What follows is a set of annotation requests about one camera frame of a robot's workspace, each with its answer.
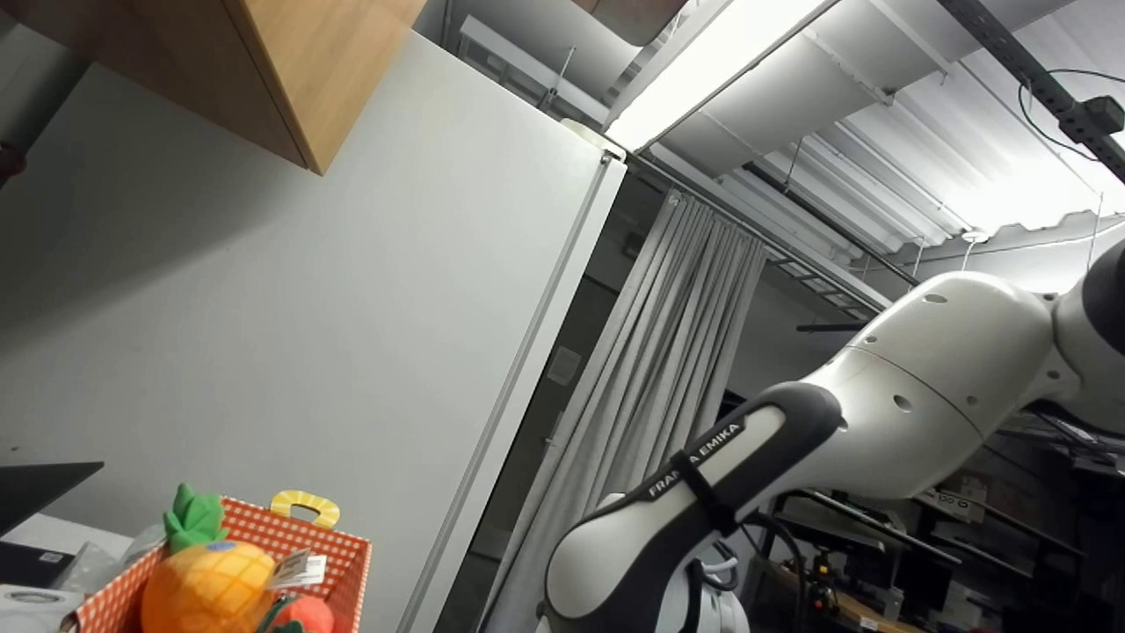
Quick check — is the grey curtain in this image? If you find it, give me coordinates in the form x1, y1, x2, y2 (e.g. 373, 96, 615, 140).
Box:
478, 191, 772, 633

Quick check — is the long ceiling light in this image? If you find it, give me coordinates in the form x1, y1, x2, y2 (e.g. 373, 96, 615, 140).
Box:
601, 0, 841, 153

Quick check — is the wicker basket red checked lining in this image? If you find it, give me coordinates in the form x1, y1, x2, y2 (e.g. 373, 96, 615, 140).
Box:
70, 492, 381, 633

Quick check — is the white plush tag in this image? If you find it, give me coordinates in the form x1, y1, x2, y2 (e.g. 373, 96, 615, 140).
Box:
268, 549, 335, 594

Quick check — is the orange red plush toy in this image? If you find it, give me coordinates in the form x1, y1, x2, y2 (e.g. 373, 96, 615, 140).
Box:
260, 589, 342, 633

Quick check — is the pineapple plush toy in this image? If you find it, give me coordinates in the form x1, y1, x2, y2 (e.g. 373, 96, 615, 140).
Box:
139, 480, 281, 633

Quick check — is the black metal shelving rack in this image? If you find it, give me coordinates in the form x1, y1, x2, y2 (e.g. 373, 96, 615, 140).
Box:
748, 408, 1125, 633

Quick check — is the black overhead pole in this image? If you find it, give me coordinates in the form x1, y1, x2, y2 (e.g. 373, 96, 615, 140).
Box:
937, 0, 1125, 187

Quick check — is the grey box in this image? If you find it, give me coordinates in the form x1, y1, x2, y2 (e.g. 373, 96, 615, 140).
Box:
0, 510, 140, 594

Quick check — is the yellow toy ring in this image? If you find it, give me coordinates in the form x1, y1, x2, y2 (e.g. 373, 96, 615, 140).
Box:
268, 485, 345, 532

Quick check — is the wooden wall cabinet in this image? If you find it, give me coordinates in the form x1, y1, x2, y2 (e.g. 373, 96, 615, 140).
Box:
0, 0, 434, 175

